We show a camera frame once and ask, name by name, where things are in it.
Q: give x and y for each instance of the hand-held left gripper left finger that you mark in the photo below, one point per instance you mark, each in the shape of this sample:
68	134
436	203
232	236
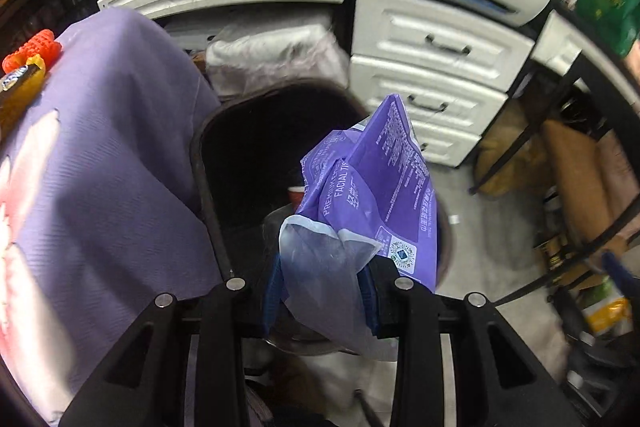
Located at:
274	302

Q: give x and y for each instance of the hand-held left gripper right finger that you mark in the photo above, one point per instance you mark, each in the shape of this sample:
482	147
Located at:
369	302

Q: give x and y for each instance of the purple tissue packet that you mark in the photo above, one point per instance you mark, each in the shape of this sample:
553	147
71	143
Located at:
380	167

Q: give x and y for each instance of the black trash bin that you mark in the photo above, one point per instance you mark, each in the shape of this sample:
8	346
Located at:
250	167

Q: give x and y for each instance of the orange ridged toy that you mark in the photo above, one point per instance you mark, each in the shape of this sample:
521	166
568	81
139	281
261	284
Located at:
37	47

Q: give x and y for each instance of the red paper cup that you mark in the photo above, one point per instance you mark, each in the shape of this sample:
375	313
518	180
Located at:
295	197

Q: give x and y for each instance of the brown paper bag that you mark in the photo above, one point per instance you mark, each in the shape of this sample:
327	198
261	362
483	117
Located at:
505	147

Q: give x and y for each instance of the purple floral tablecloth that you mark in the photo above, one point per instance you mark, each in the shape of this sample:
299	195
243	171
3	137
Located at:
110	157

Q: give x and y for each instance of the black metal rack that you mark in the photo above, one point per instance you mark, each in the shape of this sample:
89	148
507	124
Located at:
530	127

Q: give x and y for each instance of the yellow white packet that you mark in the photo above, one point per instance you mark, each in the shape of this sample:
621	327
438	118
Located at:
607	317

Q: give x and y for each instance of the clear plastic bag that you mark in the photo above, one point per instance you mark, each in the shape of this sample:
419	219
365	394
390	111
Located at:
270	57

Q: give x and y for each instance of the brown cardboard box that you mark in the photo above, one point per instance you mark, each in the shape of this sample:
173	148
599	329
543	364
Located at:
580	177

